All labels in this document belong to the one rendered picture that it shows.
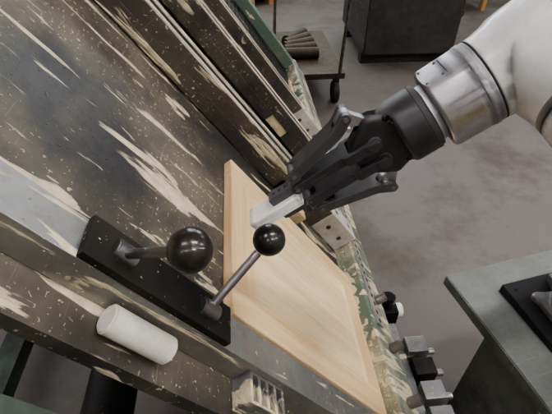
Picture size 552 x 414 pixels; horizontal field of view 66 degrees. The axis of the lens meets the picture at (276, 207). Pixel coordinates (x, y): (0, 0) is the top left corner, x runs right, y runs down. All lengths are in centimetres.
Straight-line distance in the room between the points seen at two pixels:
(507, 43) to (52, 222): 43
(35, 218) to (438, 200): 273
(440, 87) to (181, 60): 57
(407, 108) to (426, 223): 233
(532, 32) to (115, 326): 45
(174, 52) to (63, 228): 54
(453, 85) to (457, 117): 3
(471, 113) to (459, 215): 246
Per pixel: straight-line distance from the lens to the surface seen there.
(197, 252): 33
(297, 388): 62
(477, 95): 45
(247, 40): 150
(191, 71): 90
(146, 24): 88
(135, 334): 44
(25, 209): 41
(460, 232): 278
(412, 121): 45
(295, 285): 82
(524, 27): 46
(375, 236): 259
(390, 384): 100
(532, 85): 45
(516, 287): 145
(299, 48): 397
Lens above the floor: 177
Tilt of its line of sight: 40 degrees down
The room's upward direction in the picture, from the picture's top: straight up
